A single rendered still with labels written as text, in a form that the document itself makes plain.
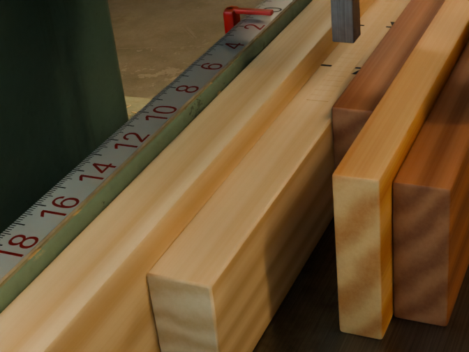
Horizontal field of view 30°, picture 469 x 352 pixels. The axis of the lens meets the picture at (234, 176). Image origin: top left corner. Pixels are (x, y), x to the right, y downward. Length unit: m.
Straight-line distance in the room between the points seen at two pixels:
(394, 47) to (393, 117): 0.09
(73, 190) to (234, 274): 0.05
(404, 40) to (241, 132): 0.10
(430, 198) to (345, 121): 0.07
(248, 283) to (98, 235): 0.05
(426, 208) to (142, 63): 2.67
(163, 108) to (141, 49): 2.73
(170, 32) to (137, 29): 0.14
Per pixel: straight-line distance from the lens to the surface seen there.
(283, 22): 0.37
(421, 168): 0.26
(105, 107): 0.53
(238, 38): 0.35
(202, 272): 0.24
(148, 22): 3.28
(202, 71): 0.32
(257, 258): 0.26
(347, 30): 0.35
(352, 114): 0.31
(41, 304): 0.22
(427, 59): 0.31
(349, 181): 0.24
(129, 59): 2.97
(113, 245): 0.24
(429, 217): 0.26
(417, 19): 0.39
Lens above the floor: 1.08
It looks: 30 degrees down
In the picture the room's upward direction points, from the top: 6 degrees counter-clockwise
